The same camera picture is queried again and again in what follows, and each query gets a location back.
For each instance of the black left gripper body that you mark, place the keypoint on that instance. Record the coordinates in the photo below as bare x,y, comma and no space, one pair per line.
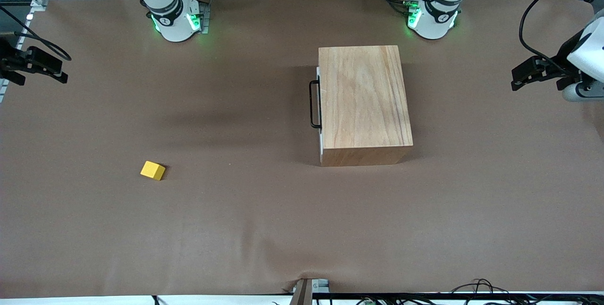
562,56

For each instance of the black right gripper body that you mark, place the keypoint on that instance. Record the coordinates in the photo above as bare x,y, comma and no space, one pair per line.
9,62

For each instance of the yellow wooden block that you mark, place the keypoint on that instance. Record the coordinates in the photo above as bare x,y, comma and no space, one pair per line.
152,170

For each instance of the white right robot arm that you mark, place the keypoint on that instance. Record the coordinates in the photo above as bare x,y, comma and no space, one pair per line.
174,21

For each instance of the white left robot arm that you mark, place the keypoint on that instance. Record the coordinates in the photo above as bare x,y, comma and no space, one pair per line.
436,24

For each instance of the wooden drawer cabinet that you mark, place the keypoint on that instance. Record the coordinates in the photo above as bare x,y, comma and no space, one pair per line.
363,97

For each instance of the brown table cover sheet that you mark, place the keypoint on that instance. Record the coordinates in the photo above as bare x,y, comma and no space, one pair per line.
302,224

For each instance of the metal table edge bracket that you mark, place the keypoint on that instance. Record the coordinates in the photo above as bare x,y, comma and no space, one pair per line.
304,293

